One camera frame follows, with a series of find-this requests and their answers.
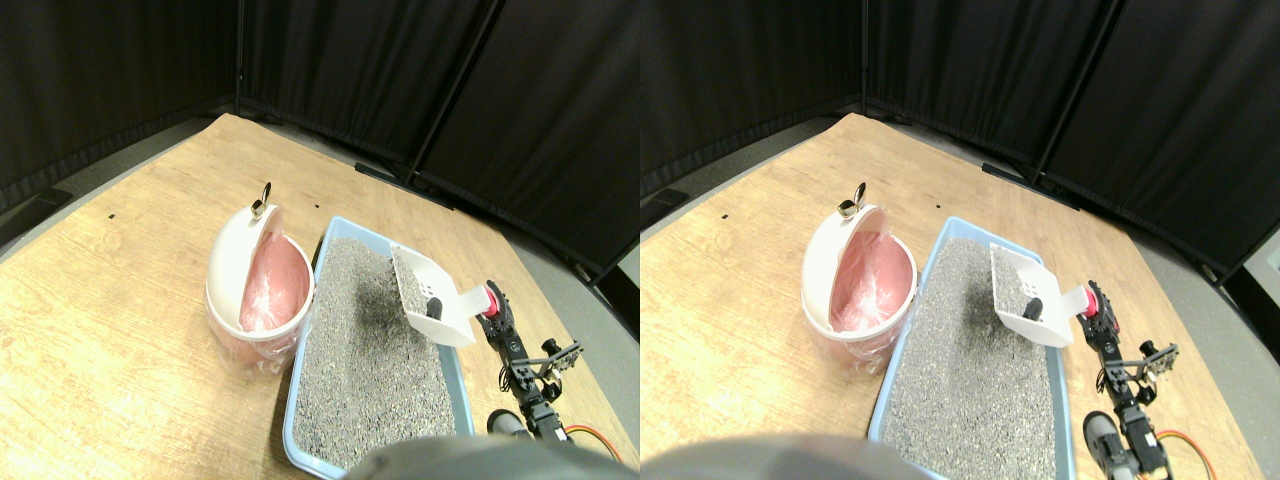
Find white scoop with red handle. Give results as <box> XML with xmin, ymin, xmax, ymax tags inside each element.
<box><xmin>388</xmin><ymin>243</ymin><xmax>504</xmax><ymax>349</ymax></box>
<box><xmin>990</xmin><ymin>243</ymin><xmax>1101</xmax><ymax>349</ymax></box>

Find black curtain stand foot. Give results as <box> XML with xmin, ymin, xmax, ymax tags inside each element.
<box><xmin>640</xmin><ymin>188</ymin><xmax>691</xmax><ymax>226</ymax></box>
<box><xmin>5</xmin><ymin>188</ymin><xmax>73</xmax><ymax>236</ymax></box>
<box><xmin>354</xmin><ymin>160</ymin><xmax>453</xmax><ymax>211</ymax></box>
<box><xmin>982</xmin><ymin>162</ymin><xmax>1076</xmax><ymax>211</ymax></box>

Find blue litter tray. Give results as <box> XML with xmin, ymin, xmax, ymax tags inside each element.
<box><xmin>868</xmin><ymin>216</ymin><xmax>1076</xmax><ymax>480</ymax></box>
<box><xmin>282</xmin><ymin>216</ymin><xmax>475</xmax><ymax>476</ymax></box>

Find white shelf unit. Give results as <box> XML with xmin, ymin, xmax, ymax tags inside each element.
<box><xmin>1250</xmin><ymin>228</ymin><xmax>1280</xmax><ymax>291</ymax></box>

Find white bin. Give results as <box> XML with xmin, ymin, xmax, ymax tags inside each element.
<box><xmin>205</xmin><ymin>182</ymin><xmax>316</xmax><ymax>373</ymax></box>
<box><xmin>800</xmin><ymin>182</ymin><xmax>917</xmax><ymax>366</ymax></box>

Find black bracket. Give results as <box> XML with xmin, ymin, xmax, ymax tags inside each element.
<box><xmin>1130</xmin><ymin>340</ymin><xmax>1181</xmax><ymax>386</ymax></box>
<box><xmin>535</xmin><ymin>338</ymin><xmax>584</xmax><ymax>386</ymax></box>

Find orange wire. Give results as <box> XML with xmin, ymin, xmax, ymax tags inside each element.
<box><xmin>565</xmin><ymin>425</ymin><xmax>623</xmax><ymax>463</ymax></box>
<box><xmin>1160</xmin><ymin>428</ymin><xmax>1219</xmax><ymax>476</ymax></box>

